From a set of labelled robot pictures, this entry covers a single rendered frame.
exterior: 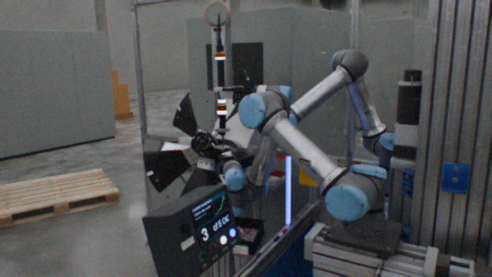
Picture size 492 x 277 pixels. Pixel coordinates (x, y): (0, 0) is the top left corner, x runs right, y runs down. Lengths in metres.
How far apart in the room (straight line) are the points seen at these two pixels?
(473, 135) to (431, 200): 0.26
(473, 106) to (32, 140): 6.66
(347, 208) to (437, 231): 0.43
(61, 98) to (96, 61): 0.95
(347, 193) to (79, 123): 6.63
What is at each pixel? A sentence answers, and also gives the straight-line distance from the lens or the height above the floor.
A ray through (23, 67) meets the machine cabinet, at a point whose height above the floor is 1.46.
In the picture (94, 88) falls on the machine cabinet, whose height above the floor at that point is 1.01.
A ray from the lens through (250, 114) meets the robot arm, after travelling 1.25.
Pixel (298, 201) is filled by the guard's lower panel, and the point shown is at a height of 0.67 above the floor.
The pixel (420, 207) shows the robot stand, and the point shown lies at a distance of 1.48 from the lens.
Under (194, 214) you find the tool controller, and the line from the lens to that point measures 1.04.
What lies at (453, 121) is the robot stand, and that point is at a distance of 1.38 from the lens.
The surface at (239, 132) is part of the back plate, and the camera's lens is 2.13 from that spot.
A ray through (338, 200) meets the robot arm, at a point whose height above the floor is 1.21.
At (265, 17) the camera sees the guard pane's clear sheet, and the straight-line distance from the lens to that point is 2.48.
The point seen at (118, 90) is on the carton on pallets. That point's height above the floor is 0.72.
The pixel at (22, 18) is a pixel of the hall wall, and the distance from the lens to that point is 14.14.
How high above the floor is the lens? 1.66
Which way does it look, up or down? 13 degrees down
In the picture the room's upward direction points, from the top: 1 degrees counter-clockwise
